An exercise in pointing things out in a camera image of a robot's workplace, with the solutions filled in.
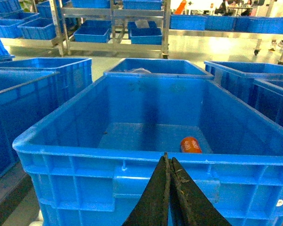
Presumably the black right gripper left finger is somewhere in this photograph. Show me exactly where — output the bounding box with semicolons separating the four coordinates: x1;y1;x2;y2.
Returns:
123;153;169;226

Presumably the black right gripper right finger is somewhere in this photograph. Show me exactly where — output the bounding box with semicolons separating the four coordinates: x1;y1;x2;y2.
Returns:
169;157;230;226

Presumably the orange cylinder cap 4680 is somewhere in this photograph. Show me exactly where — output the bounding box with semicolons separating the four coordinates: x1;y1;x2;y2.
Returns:
180;137;202;153

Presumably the large blue target bin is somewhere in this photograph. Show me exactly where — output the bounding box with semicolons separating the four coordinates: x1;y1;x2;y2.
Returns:
13;74;283;226

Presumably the blue bin behind target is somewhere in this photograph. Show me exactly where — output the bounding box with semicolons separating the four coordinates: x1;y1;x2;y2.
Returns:
103;58;214;80

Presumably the blue bin right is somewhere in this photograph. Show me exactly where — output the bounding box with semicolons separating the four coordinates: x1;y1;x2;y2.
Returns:
204;61;283;127

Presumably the blue bin left with paper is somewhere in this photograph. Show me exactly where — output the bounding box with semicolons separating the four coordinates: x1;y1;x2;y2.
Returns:
0;69;59;178

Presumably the far steel rack with bins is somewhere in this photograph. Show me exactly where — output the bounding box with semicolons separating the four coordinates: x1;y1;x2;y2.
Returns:
49;0;171;59

